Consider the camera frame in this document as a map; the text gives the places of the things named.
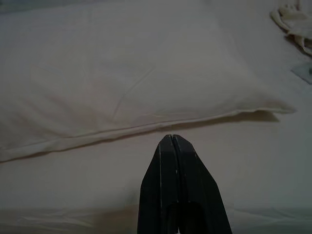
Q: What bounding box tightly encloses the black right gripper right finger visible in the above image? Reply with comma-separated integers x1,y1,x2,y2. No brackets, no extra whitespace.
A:
173,134,233,234

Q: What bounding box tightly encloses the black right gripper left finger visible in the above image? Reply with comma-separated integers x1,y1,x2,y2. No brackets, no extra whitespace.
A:
136,134,180,234

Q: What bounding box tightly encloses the white pillow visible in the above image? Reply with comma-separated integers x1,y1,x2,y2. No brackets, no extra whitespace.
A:
0,3,297,163

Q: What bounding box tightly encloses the white sheeted bed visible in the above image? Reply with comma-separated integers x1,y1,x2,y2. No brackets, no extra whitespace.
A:
0,0,312,234

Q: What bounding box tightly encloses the grey printed booklet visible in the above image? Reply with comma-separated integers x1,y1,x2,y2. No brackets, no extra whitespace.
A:
291,61,312,85

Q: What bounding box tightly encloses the beige crumpled cloth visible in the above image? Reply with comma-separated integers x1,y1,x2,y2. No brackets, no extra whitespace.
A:
269,0,312,56

